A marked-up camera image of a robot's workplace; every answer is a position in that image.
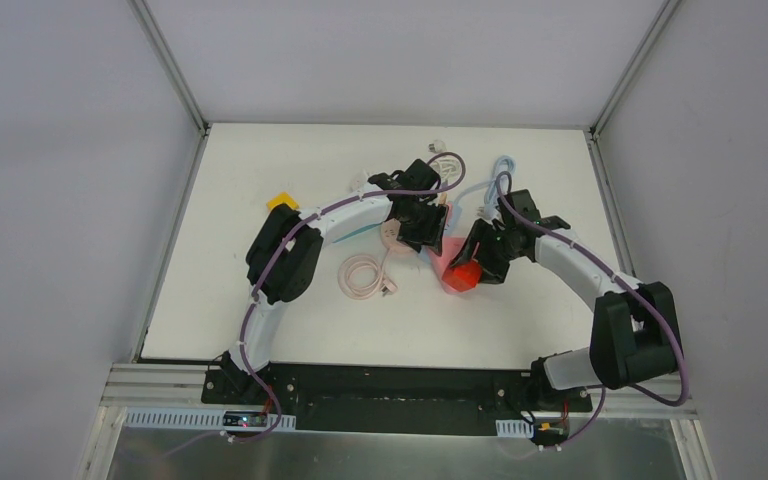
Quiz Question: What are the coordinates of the pink power strip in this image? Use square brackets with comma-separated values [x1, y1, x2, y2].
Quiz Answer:
[428, 236, 465, 294]

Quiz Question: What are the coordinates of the red cube adapter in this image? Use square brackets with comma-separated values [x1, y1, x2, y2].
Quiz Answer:
[441, 260, 483, 294]

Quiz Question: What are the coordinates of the white cube adapter with picture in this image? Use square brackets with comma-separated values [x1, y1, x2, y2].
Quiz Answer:
[349, 171, 369, 191]

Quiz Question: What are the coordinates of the teal power strip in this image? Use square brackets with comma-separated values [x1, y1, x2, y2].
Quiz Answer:
[332, 224, 379, 244]

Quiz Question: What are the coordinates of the yellow cube adapter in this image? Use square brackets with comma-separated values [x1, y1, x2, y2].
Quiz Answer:
[266, 192, 300, 211]

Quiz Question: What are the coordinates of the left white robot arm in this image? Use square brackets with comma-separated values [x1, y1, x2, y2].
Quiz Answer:
[212, 159, 466, 405]

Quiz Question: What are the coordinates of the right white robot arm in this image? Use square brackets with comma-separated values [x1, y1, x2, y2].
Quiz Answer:
[443, 171, 690, 410]

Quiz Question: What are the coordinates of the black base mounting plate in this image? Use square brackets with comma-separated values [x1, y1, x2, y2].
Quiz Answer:
[201, 356, 592, 436]

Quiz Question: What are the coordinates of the light blue cord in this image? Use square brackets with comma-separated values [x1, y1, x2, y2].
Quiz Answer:
[453, 155, 516, 221]

